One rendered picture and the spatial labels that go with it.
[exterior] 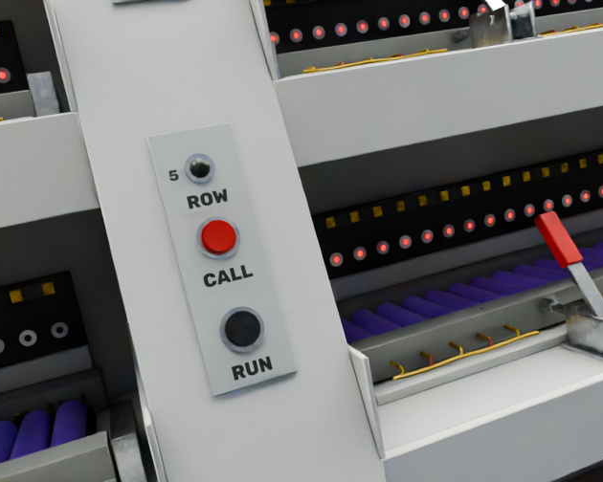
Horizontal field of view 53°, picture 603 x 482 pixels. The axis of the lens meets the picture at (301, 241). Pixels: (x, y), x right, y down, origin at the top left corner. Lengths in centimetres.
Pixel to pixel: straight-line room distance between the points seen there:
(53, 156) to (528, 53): 26
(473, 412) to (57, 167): 23
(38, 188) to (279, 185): 11
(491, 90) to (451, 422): 18
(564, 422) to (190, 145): 23
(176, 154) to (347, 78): 10
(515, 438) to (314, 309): 12
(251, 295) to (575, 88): 24
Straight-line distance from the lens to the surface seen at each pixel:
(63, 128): 30
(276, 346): 28
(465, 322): 39
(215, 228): 28
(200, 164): 28
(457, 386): 36
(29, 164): 30
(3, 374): 46
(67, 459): 33
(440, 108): 35
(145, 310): 28
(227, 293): 28
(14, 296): 45
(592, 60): 42
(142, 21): 32
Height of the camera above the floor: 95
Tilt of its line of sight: 7 degrees up
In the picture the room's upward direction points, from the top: 16 degrees counter-clockwise
